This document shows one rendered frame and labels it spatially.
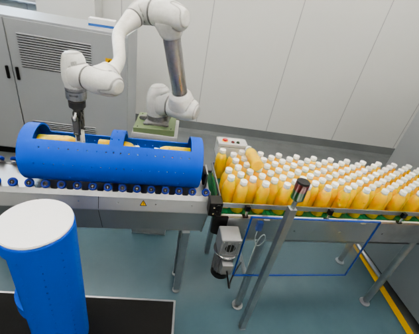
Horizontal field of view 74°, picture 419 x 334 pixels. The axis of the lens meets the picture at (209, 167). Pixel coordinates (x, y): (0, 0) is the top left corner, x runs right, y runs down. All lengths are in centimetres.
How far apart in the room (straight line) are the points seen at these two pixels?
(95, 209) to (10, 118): 219
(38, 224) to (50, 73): 215
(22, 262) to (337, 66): 433
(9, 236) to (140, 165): 59
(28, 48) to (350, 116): 438
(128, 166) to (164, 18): 76
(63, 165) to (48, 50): 184
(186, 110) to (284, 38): 267
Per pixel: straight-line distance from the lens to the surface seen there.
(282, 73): 440
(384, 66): 501
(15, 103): 352
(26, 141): 153
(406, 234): 223
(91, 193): 159
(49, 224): 128
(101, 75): 126
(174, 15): 157
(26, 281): 137
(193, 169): 142
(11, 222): 134
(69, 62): 136
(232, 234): 151
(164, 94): 198
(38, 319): 159
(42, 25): 315
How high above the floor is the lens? 191
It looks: 32 degrees down
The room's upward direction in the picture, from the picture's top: 11 degrees clockwise
